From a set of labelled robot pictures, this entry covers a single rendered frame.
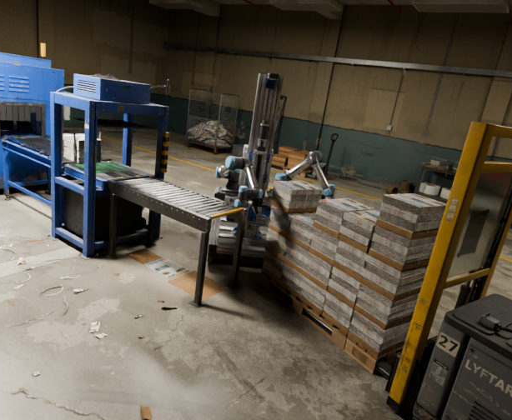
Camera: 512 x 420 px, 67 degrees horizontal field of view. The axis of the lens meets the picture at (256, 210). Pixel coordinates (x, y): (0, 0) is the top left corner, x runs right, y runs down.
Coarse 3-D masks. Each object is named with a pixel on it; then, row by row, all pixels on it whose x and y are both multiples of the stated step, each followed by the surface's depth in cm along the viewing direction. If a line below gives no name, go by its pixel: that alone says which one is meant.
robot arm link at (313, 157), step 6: (312, 156) 390; (318, 156) 393; (312, 162) 389; (318, 162) 389; (318, 168) 389; (318, 174) 390; (324, 180) 390; (324, 186) 390; (324, 192) 389; (330, 192) 387
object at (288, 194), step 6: (276, 186) 362; (282, 186) 354; (288, 186) 352; (294, 186) 356; (276, 192) 363; (282, 192) 356; (288, 192) 347; (294, 192) 345; (300, 192) 349; (276, 198) 364; (282, 198) 356; (288, 198) 348; (294, 198) 348; (300, 198) 352; (282, 204) 356; (288, 204) 349; (294, 204) 351; (300, 204) 354
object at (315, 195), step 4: (304, 184) 369; (308, 184) 371; (312, 188) 357; (316, 188) 360; (320, 188) 363; (312, 192) 357; (316, 192) 359; (320, 192) 362; (312, 196) 358; (316, 196) 361; (320, 196) 364; (312, 200) 360; (316, 200) 363; (308, 204) 360; (312, 204) 362; (316, 204) 366
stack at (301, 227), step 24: (288, 216) 348; (312, 216) 353; (288, 240) 351; (312, 240) 325; (336, 240) 304; (264, 264) 382; (312, 264) 326; (360, 264) 286; (312, 288) 328; (336, 288) 305; (312, 312) 330; (336, 312) 308; (336, 336) 308
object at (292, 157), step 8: (280, 152) 1033; (288, 152) 1020; (296, 152) 962; (304, 152) 982; (272, 160) 1003; (280, 160) 990; (288, 160) 979; (296, 160) 965; (272, 168) 1007; (288, 168) 984; (312, 168) 998; (304, 176) 956
